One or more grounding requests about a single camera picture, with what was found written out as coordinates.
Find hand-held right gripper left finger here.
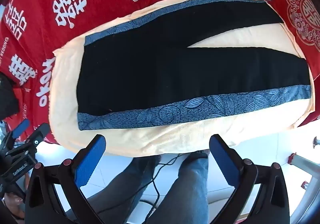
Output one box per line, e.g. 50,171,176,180
25,134,107,224

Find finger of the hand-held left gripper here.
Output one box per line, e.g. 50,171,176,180
23,123,51,150
2,119,31,145

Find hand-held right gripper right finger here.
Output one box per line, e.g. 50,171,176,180
209,134,290,224

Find black pants with blue trim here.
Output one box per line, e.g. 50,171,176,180
76,0,312,131

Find person's left hand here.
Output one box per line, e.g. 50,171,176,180
2,192,26,217

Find person's right leg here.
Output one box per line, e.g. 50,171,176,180
147,151,209,224

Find cream blanket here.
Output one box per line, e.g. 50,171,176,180
49,0,314,158

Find red printed blanket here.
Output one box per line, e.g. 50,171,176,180
0,0,320,145

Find black cable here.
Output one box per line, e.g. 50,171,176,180
97,153,186,215

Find metal stand frame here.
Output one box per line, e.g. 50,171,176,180
287,136,320,189

